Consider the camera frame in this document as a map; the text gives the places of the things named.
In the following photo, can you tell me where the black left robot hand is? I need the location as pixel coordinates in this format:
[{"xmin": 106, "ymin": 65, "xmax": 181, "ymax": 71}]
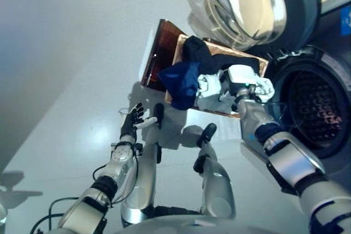
[{"xmin": 120, "ymin": 102, "xmax": 159, "ymax": 143}]

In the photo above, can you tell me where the blue garment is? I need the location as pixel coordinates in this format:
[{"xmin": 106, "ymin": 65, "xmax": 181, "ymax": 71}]
[{"xmin": 157, "ymin": 61, "xmax": 202, "ymax": 110}]

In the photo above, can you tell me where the small blue washer sticker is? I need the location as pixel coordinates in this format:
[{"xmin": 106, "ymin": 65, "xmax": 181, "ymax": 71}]
[{"xmin": 339, "ymin": 9, "xmax": 351, "ymax": 36}]

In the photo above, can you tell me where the white garment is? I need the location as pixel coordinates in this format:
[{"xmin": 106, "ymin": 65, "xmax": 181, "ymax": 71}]
[{"xmin": 196, "ymin": 73, "xmax": 276, "ymax": 111}]

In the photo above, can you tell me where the black garment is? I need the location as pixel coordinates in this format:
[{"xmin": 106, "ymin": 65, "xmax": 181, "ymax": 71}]
[{"xmin": 182, "ymin": 35, "xmax": 260, "ymax": 77}]

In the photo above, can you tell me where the grey front-load washing machine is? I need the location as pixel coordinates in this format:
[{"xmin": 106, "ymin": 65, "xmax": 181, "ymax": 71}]
[{"xmin": 263, "ymin": 0, "xmax": 351, "ymax": 180}]

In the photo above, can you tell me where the brown acrylic stand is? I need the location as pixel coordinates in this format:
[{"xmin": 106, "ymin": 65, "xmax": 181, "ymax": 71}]
[{"xmin": 140, "ymin": 19, "xmax": 187, "ymax": 92}]

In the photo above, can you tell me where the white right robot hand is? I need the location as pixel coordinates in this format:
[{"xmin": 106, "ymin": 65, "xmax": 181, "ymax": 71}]
[{"xmin": 218, "ymin": 64, "xmax": 260, "ymax": 101}]

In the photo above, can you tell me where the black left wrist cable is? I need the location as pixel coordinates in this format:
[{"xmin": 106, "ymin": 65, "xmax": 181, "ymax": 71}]
[{"xmin": 30, "ymin": 146, "xmax": 140, "ymax": 234}]

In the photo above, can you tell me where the round glass washer door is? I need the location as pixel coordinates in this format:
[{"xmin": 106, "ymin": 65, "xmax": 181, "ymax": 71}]
[{"xmin": 196, "ymin": 0, "xmax": 321, "ymax": 51}]

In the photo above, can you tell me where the grey robot torso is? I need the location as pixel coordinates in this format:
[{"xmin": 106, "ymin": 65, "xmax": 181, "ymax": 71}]
[{"xmin": 112, "ymin": 205, "xmax": 275, "ymax": 234}]

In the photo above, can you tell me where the wicker laundry basket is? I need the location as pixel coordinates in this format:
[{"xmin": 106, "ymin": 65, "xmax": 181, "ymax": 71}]
[{"xmin": 164, "ymin": 33, "xmax": 269, "ymax": 119}]

